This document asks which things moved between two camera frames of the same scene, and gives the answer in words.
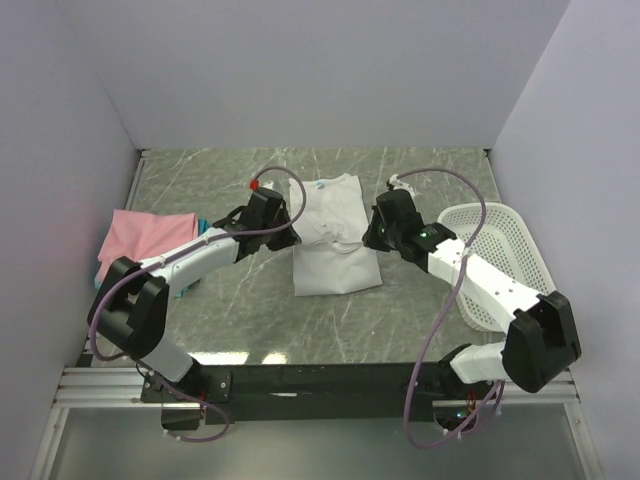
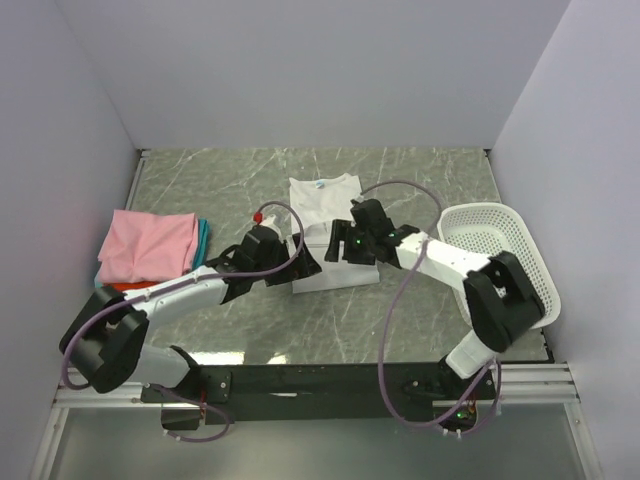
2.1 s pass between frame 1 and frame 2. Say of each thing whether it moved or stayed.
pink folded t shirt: stayed
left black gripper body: moved
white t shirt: stayed
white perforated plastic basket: stayed
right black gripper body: moved
